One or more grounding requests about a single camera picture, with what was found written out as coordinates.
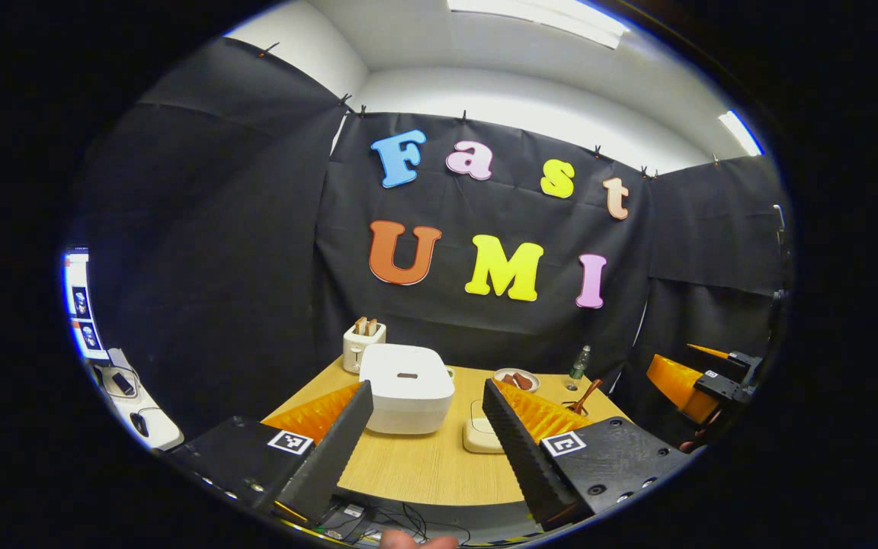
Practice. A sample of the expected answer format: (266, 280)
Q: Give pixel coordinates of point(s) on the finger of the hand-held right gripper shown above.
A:
(675, 385)
(740, 358)

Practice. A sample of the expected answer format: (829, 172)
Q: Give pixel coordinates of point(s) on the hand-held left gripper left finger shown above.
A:
(332, 457)

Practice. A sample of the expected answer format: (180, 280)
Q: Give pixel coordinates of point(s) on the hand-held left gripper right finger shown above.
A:
(519, 457)

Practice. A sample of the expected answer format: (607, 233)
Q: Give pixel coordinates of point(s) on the cream rice box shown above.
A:
(479, 438)

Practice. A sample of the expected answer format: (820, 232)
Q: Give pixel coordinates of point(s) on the brown wooden spoon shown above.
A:
(590, 393)

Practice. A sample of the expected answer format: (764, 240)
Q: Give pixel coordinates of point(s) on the white rice cooker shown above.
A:
(408, 396)

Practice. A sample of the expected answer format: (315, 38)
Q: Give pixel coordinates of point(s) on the small black device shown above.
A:
(347, 518)

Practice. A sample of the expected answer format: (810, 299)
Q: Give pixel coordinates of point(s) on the round white plate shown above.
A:
(500, 374)

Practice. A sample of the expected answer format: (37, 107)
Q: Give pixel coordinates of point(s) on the clear plastic water bottle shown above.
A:
(579, 364)

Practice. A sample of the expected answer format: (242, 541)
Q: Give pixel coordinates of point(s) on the white toaster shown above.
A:
(355, 352)

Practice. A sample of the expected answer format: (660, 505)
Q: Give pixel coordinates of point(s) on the brown toast slice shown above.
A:
(372, 328)
(361, 326)

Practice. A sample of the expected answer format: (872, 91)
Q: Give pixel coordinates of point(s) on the white side desk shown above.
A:
(165, 435)

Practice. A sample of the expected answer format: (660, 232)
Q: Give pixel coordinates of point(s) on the black computer mouse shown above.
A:
(140, 425)

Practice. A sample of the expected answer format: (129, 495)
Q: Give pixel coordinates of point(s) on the black backdrop cloth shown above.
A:
(271, 267)

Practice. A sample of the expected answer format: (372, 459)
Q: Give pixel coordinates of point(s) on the black phone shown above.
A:
(123, 383)

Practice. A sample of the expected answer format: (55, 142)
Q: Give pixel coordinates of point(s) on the ceiling light panel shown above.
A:
(741, 133)
(538, 19)

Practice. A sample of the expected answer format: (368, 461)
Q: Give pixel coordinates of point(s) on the computer monitor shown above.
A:
(82, 305)

